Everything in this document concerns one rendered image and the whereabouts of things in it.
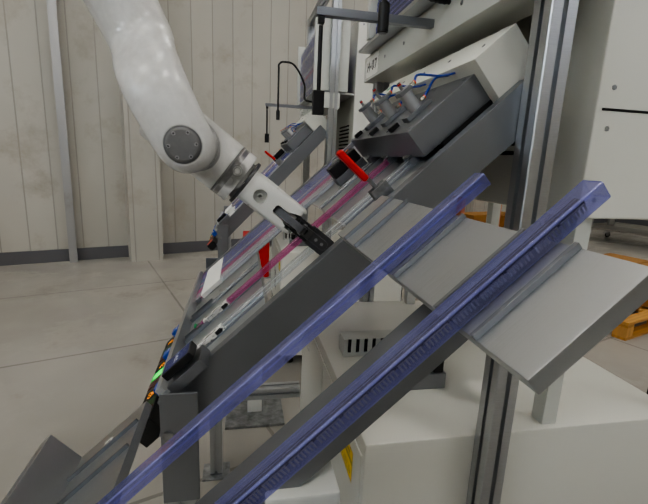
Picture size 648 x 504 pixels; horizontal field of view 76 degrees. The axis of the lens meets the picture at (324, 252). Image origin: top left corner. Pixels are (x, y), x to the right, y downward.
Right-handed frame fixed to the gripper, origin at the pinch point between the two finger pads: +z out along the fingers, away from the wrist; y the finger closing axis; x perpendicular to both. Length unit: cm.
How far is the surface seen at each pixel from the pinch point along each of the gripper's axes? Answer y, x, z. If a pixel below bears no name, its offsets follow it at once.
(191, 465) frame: -14.4, 35.1, 2.6
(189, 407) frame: -14.4, 28.0, -3.0
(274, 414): 91, 73, 58
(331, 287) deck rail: -10.0, 3.7, 3.4
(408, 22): 15.6, -43.0, -9.4
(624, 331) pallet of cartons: 146, -74, 239
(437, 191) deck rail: -10.0, -17.1, 6.6
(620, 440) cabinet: -10, -7, 68
